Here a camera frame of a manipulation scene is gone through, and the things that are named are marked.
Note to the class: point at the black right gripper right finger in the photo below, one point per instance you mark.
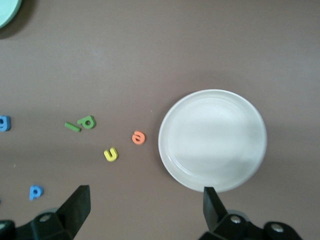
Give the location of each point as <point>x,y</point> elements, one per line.
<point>217,220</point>

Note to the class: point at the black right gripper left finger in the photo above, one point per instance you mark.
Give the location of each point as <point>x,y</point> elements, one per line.
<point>75,210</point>

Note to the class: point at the yellow foam letter u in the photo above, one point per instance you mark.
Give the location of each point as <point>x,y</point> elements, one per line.
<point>110,157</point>

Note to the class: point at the green foam letter l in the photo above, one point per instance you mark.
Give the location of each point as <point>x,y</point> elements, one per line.
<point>72,126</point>

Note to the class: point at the green foam letter p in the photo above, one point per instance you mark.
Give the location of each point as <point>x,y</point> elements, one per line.
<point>82,122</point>

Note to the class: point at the orange foam letter e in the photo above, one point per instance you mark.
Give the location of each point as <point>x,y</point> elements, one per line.
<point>138,142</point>

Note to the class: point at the blue foam letter p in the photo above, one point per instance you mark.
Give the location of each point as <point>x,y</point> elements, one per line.
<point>32,195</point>

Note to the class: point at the beige plate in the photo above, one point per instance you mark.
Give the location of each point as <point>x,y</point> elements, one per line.
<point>212,140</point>

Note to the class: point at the blue foam letter g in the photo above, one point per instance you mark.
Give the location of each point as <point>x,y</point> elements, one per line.
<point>8,123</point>

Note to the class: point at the brown table cover sheet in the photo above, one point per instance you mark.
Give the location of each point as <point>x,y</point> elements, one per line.
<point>150,50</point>

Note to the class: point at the green plate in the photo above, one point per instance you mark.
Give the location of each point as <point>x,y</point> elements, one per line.
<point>7,10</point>

